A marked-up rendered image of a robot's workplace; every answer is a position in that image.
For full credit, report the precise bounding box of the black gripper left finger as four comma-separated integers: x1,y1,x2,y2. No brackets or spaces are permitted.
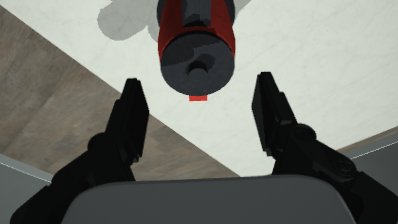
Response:
10,78,149,224

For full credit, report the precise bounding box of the red kettle with black handle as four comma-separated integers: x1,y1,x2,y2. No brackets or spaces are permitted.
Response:
158,0,236,101

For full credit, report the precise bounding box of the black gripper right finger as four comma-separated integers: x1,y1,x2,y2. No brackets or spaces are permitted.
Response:
251,71,398,224

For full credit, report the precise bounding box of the dark grey round base with center stud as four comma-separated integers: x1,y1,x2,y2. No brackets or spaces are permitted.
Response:
156,0,235,27

